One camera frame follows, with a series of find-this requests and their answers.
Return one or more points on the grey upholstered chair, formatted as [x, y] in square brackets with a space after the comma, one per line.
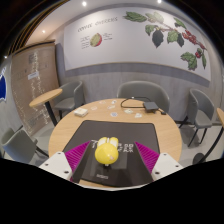
[200, 106]
[20, 146]
[143, 90]
[71, 93]

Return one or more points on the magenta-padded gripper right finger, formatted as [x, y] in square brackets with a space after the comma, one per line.
[163, 165]

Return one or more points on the black mouse pad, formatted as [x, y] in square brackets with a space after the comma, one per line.
[116, 128]

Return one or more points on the blue wall sign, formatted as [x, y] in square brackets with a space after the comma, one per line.
[2, 87]

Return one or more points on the small white card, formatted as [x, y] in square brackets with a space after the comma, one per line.
[114, 114]
[128, 111]
[111, 107]
[114, 101]
[138, 115]
[94, 108]
[102, 102]

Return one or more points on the small round wooden pedestal table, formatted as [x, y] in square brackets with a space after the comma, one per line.
[45, 97]

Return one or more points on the beige wall board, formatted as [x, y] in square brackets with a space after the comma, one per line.
[30, 83]

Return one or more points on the black flat adapter box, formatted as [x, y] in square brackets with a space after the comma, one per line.
[150, 106]

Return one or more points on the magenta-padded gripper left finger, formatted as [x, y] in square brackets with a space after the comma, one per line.
[59, 163]

